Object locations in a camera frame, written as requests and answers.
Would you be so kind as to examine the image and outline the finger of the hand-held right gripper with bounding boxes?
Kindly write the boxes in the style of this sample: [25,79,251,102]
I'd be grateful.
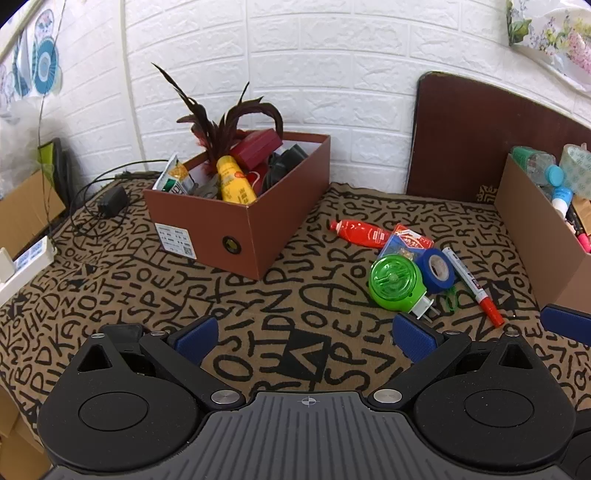
[540,305,591,345]

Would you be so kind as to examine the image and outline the clear bottle with green label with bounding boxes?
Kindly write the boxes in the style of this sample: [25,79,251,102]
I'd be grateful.
[512,146,565,186]

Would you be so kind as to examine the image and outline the patterned clear tape roll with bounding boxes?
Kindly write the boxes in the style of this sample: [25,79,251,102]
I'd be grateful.
[560,143,591,197]

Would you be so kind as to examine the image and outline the red tube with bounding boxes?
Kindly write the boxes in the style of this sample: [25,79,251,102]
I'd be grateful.
[329,219,393,250]

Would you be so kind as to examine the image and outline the blue tape roll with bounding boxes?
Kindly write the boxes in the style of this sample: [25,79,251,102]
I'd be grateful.
[414,248,457,294]

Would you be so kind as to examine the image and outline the brown cardboard box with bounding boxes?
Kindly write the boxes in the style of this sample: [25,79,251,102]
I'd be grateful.
[142,131,332,281]

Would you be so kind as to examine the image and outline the dark brown wooden board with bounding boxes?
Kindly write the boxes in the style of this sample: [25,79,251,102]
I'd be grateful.
[406,71,591,204]

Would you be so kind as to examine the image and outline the yellow bottle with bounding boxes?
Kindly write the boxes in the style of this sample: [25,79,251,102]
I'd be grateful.
[216,155,258,205]

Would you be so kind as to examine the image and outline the black power adapter with cable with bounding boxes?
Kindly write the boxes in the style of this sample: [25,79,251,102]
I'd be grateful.
[69,159,170,241]

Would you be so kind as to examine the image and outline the small green scissors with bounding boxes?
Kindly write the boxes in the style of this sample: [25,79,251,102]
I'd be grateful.
[434,285,461,311]

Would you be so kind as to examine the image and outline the black pouch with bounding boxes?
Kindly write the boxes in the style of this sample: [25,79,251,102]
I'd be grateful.
[263,144,308,190]

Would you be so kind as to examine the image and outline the green and white packet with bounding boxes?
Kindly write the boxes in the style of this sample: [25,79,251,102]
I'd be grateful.
[152,154,195,196]

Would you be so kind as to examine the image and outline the white marker with red cap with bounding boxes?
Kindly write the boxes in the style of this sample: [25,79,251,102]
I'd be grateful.
[442,247,505,329]

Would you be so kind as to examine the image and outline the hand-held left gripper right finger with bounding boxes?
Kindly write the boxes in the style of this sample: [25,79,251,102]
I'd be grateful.
[367,312,553,411]

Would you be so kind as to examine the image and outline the plain cardboard box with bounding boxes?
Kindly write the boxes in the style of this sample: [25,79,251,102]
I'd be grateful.
[0,168,66,259]

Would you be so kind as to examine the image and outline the wall poster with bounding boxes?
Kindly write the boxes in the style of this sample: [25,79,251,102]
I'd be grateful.
[0,0,64,114]

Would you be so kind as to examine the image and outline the tan cardboard box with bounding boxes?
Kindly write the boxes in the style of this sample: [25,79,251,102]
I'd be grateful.
[494,154,591,315]

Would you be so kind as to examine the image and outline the white power strip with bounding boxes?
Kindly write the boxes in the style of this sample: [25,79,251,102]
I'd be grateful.
[0,237,57,296]

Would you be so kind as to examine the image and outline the white bottle with blue cap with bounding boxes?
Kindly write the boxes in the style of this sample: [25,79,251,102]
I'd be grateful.
[551,186,574,219]

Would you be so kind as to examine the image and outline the dark red feathers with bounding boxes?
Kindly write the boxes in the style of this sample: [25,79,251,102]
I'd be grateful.
[152,63,284,165]

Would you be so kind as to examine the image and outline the blue playing card box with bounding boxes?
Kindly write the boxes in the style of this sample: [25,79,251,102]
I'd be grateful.
[378,223,435,267]

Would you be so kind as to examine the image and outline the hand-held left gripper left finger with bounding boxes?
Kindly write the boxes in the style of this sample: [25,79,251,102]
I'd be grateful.
[75,318,245,411]

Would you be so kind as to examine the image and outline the green plug-in mosquito repeller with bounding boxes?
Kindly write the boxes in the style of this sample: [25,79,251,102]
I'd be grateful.
[368,255,437,320]

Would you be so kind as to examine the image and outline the floral cloth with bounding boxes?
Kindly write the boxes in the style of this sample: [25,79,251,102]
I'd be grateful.
[505,0,591,96]

